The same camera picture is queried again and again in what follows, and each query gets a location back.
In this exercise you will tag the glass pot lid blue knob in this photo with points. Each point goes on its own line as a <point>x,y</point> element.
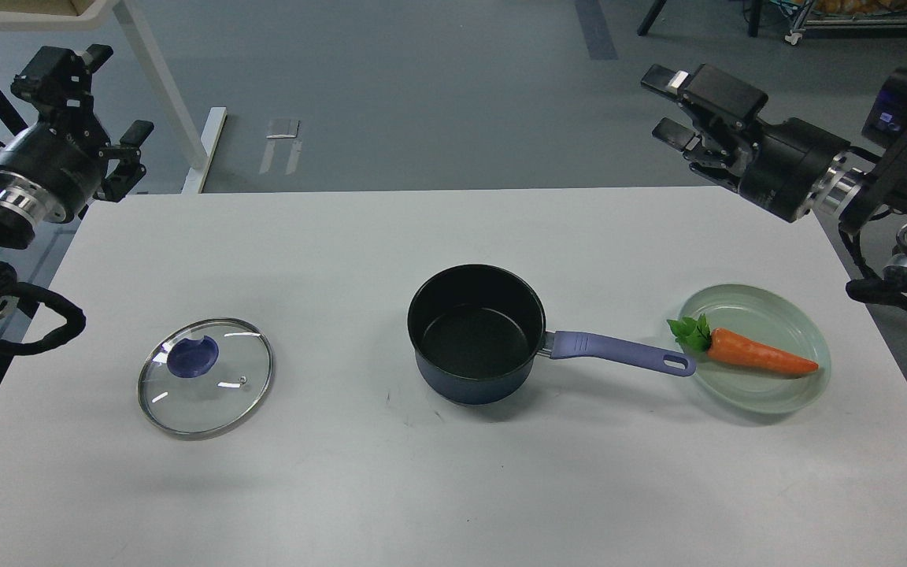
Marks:
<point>206,378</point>

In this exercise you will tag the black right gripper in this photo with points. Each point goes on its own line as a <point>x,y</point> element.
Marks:
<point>788,158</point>

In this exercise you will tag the blue saucepan with handle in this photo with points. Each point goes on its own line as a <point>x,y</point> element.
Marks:
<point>476,331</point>

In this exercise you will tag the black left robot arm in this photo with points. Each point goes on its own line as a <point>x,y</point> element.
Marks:
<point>23,206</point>

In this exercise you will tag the wheeled metal cart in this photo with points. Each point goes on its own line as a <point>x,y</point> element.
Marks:
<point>813,17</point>

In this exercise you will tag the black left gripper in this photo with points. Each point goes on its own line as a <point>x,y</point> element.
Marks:
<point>66,152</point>

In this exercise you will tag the orange toy carrot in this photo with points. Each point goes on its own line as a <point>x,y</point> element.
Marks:
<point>731,348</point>

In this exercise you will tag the pale green glass plate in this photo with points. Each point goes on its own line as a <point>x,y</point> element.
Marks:
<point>766,318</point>

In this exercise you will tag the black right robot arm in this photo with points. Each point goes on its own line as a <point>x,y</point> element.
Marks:
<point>865,194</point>

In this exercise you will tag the white desk frame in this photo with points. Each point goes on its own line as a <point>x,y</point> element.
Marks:
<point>198,145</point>

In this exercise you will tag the black furniture legs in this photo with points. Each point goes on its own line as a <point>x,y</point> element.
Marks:
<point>703,15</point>

